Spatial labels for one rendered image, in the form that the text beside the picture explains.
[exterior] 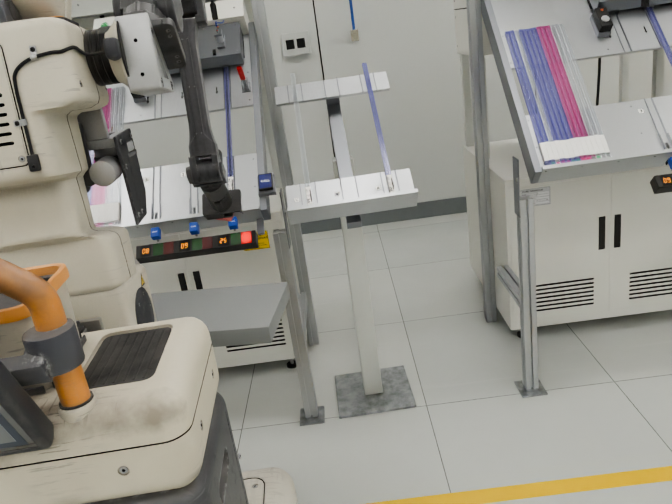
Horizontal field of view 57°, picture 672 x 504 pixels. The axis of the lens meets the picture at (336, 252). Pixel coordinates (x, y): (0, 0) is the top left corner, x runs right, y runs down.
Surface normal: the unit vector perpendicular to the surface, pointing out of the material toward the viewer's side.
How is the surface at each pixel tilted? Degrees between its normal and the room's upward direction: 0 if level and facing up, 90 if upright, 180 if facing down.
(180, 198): 45
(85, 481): 90
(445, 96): 90
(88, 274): 82
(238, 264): 90
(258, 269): 90
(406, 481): 0
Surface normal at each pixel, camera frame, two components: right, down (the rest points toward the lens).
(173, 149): 0.02, 0.34
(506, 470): -0.14, -0.93
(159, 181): -0.08, -0.42
